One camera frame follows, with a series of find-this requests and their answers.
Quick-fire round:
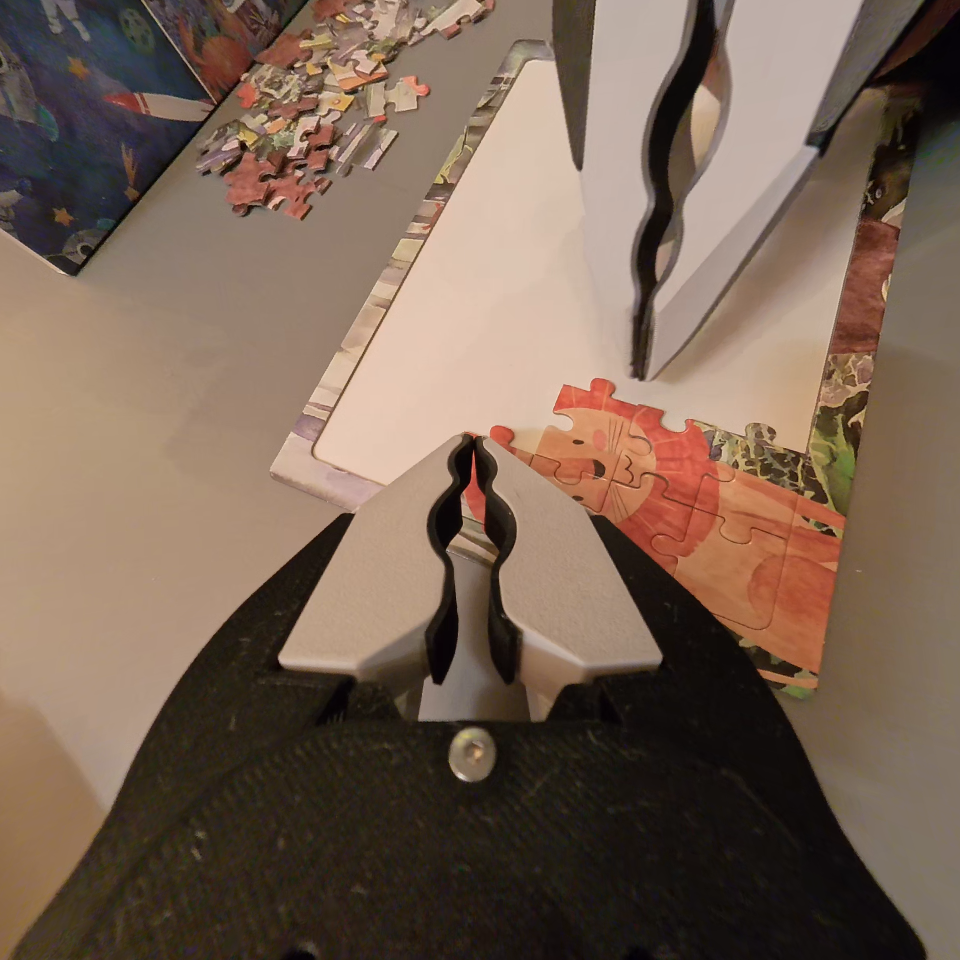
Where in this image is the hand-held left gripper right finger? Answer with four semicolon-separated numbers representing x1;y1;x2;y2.
480;435;665;721

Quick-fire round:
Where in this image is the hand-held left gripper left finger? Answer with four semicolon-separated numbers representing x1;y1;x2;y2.
277;431;481;719

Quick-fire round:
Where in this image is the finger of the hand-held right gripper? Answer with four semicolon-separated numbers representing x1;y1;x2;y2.
643;0;856;382
581;0;735;380

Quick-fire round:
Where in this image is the printed frame puzzle tray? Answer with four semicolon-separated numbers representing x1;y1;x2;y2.
270;39;925;702

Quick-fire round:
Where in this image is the assembled lion puzzle section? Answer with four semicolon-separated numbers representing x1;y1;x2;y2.
487;377;856;680

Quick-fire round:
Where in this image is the pile of loose puzzle pieces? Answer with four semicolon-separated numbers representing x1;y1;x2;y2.
195;0;498;224

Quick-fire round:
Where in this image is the colourful print puzzle box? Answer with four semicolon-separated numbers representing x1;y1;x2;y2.
142;0;309;105

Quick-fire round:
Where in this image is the blue space print puzzle box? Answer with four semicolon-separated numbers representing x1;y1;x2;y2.
0;0;220;277

